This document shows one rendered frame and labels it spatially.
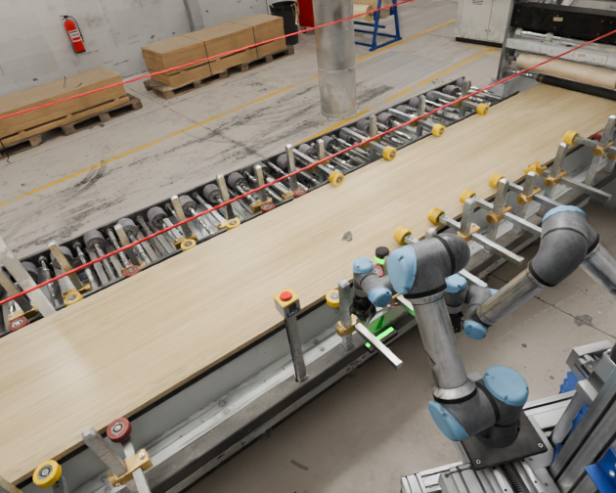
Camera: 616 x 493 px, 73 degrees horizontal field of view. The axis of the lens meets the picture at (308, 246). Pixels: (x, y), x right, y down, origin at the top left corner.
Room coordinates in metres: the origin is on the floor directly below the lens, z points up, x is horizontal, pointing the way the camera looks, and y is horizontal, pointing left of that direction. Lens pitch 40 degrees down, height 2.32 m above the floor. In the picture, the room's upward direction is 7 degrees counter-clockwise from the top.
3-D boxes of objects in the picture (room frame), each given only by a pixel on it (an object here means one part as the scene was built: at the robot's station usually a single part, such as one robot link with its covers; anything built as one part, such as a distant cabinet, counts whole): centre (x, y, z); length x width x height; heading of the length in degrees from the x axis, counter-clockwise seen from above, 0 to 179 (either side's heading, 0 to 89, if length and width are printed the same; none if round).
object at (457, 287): (1.05, -0.53, 1.12); 0.09 x 0.08 x 0.11; 60
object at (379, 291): (1.02, -0.24, 1.22); 0.11 x 0.11 x 0.08; 17
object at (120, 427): (0.80, 0.77, 0.85); 0.08 x 0.08 x 0.11
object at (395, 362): (1.13, -0.19, 0.84); 0.44 x 0.03 x 0.04; 30
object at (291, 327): (1.04, 0.10, 0.93); 0.05 x 0.05 x 0.45; 30
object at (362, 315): (1.10, -0.19, 1.06); 0.09 x 0.08 x 0.12; 140
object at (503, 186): (1.68, -0.99, 0.93); 0.04 x 0.04 x 0.48; 30
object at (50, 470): (0.67, 0.99, 0.85); 0.08 x 0.08 x 0.11
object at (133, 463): (0.68, 0.72, 0.84); 0.14 x 0.06 x 0.05; 120
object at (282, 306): (1.04, 0.10, 1.18); 0.07 x 0.07 x 0.08; 30
